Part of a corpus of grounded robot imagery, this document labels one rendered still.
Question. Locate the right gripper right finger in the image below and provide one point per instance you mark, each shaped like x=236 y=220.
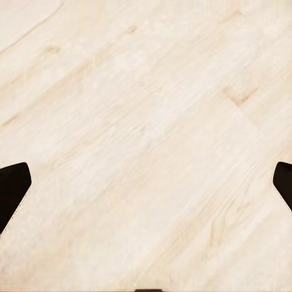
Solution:
x=283 y=181

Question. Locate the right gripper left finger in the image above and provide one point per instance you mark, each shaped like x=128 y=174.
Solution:
x=15 y=181

